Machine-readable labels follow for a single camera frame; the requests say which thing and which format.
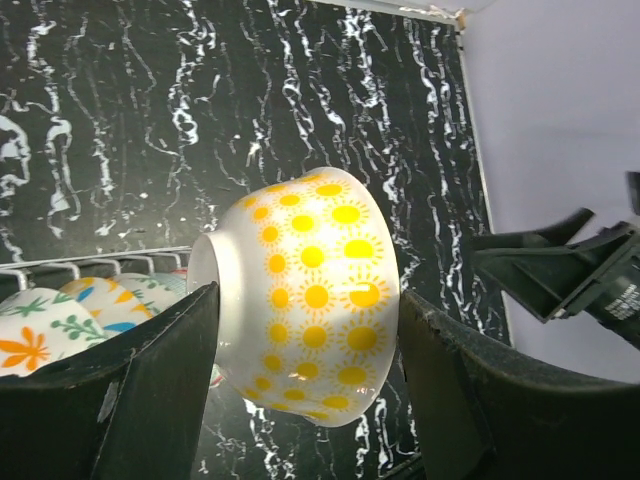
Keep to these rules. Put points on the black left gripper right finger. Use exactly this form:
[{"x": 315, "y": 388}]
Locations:
[{"x": 483, "y": 410}]

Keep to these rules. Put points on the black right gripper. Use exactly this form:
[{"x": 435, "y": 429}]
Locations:
[{"x": 552, "y": 276}]

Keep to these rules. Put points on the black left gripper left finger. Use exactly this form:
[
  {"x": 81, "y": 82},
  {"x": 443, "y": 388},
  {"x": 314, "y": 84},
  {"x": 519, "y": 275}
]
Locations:
[{"x": 129, "y": 408}]

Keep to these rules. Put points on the white wire dish rack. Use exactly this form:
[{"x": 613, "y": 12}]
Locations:
[{"x": 54, "y": 273}]

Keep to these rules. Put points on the yellow sun pattern bowl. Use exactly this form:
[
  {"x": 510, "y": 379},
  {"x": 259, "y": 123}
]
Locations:
[{"x": 309, "y": 296}]

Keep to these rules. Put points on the red flower striped bowl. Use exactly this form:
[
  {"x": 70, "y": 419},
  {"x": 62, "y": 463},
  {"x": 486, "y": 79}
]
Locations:
[{"x": 216, "y": 377}]

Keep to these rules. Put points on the green sprig pattern bowl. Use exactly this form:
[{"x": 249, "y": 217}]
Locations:
[{"x": 153, "y": 294}]

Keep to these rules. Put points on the light green checkered bowl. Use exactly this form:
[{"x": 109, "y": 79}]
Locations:
[{"x": 174, "y": 282}]

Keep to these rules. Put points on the orange leaf pattern bowl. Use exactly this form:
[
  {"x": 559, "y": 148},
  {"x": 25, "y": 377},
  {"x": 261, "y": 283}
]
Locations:
[{"x": 40, "y": 326}]

